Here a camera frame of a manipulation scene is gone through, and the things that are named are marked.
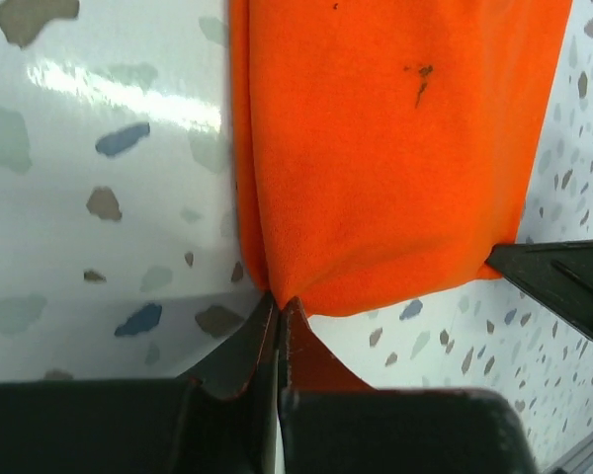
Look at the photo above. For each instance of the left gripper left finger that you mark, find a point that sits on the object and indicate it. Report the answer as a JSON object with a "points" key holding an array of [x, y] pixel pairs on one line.
{"points": [[219, 416]]}

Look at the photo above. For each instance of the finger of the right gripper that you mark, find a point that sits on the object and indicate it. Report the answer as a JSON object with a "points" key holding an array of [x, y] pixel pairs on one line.
{"points": [[557, 275]]}

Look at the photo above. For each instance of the aluminium frame rail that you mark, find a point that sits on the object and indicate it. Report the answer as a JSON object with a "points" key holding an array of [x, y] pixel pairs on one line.
{"points": [[571, 457]]}

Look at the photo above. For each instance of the orange t shirt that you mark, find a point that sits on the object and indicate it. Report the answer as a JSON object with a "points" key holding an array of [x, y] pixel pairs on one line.
{"points": [[383, 148]]}

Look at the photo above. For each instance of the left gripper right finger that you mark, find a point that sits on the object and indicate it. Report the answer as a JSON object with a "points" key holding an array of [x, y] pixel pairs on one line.
{"points": [[332, 421]]}

